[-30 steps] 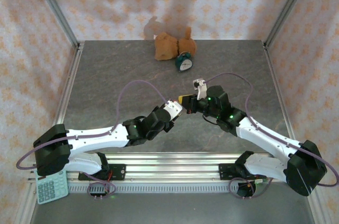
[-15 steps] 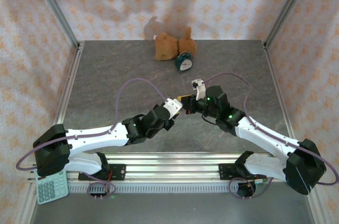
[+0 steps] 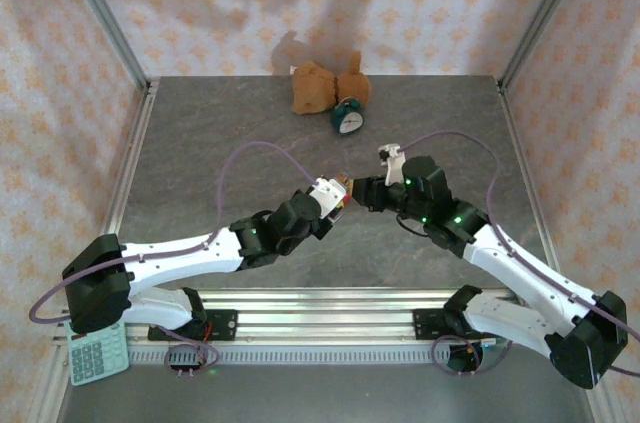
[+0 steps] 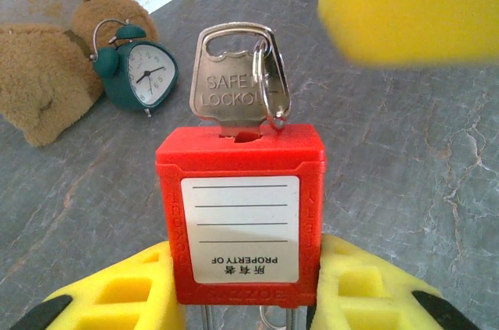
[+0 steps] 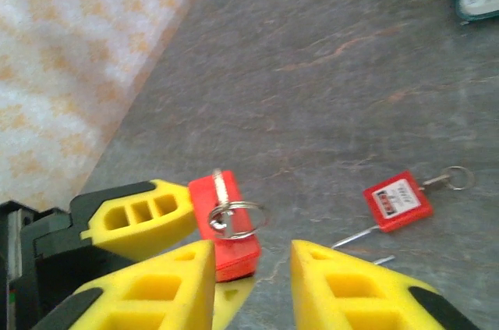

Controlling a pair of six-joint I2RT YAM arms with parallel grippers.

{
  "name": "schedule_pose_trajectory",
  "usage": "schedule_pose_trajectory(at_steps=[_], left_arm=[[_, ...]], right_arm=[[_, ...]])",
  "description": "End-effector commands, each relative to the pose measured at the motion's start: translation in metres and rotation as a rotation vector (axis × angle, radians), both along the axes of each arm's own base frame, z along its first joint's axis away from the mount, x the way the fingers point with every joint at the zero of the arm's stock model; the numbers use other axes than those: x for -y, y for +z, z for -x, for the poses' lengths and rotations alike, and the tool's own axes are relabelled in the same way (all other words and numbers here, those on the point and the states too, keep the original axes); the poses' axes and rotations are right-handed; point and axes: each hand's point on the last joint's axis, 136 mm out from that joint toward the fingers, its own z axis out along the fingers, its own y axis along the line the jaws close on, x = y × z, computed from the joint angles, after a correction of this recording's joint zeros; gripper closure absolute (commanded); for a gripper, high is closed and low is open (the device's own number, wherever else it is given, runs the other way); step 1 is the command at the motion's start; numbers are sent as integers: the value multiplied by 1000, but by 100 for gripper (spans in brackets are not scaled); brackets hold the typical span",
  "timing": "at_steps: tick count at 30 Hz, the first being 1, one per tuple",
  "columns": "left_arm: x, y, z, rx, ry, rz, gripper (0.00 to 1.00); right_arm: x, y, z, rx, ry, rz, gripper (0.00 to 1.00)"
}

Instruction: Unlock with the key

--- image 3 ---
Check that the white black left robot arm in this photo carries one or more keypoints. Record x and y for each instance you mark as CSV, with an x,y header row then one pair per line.
x,y
175,255

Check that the black base connector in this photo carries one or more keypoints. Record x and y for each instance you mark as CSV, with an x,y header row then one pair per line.
x,y
462,358
182,368

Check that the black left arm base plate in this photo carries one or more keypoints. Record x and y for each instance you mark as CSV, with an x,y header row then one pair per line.
x,y
222,325

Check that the aluminium front rails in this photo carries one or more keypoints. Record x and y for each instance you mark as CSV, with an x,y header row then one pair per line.
x,y
325,315

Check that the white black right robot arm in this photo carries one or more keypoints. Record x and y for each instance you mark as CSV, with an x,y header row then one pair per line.
x,y
520,273

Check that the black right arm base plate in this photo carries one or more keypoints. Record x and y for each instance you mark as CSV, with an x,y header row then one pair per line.
x,y
425,325

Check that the light teal calculator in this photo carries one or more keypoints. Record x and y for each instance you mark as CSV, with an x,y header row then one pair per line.
x,y
97,358

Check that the aluminium side rail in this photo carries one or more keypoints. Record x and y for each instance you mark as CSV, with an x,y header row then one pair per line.
x,y
541,223
125,183

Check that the teal alarm clock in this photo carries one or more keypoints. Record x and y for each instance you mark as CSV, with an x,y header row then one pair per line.
x,y
347,119

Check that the brown plush toy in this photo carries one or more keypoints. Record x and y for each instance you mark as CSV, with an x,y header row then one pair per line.
x,y
315,88

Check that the aluminium corner post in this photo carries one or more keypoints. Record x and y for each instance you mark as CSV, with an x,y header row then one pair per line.
x,y
546,8
100,8

